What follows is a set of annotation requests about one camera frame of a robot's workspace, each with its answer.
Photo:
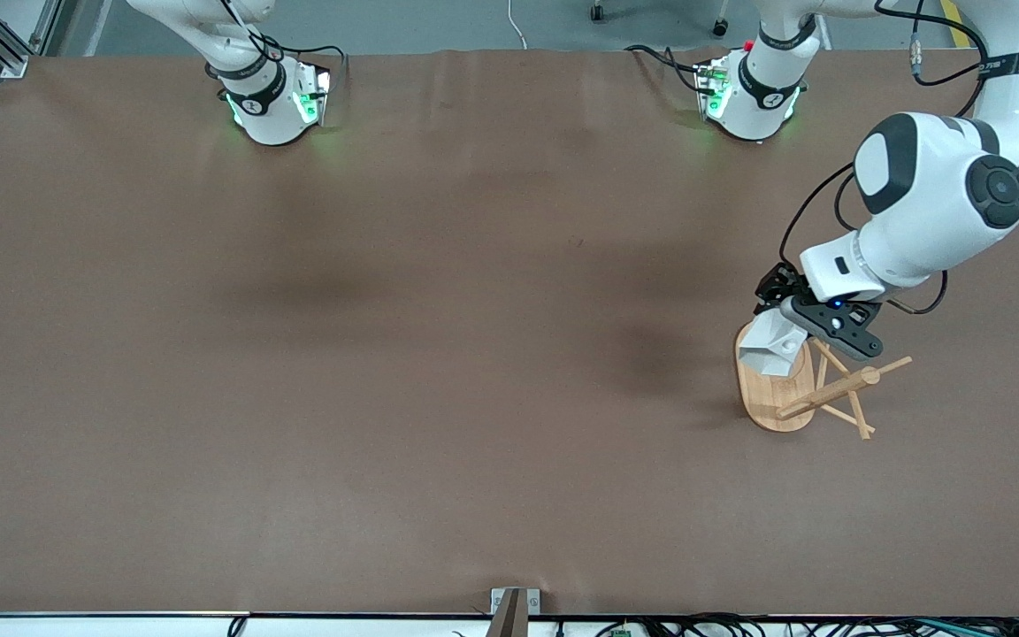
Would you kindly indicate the black chair caster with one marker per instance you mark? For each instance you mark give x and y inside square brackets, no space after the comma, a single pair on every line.
[720,27]
[596,11]

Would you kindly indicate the brown table cover sheet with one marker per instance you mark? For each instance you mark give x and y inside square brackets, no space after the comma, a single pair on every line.
[509,442]

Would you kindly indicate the yellow floor tape strip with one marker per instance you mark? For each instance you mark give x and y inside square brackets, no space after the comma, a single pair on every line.
[949,9]

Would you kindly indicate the wooden cup rack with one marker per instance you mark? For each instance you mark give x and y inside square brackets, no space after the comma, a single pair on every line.
[837,389]

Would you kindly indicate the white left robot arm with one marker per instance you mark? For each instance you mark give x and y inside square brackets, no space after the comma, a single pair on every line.
[916,203]

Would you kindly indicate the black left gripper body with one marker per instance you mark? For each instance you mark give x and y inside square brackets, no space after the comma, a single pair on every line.
[778,284]

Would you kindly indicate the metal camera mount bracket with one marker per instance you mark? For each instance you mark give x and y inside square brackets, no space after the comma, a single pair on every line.
[509,606]

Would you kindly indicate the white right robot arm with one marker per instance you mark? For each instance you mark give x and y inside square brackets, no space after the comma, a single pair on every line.
[266,115]

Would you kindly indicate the white faceted cup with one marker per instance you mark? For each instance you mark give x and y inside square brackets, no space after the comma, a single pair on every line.
[766,349]

